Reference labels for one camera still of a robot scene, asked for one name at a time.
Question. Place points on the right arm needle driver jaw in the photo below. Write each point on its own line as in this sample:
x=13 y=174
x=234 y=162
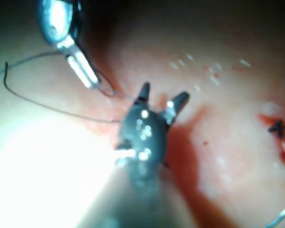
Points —
x=143 y=93
x=178 y=104

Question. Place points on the left arm needle driver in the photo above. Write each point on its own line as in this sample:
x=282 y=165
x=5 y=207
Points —
x=57 y=21

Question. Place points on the right arm needle driver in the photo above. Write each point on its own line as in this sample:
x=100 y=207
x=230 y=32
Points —
x=142 y=133

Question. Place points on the left arm needle driver jaw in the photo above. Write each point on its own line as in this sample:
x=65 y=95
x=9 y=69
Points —
x=89 y=65
x=82 y=72

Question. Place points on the black thread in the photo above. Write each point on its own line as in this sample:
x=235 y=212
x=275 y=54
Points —
x=50 y=108

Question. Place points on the dark right arm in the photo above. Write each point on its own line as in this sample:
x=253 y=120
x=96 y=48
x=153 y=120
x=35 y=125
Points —
x=142 y=197

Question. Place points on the tissue pad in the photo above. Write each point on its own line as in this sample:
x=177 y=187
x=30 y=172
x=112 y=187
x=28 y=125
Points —
x=228 y=95

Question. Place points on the black stitching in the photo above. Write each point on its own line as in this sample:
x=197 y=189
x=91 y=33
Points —
x=279 y=128

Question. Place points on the curved steel needle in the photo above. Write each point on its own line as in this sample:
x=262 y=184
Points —
x=283 y=212

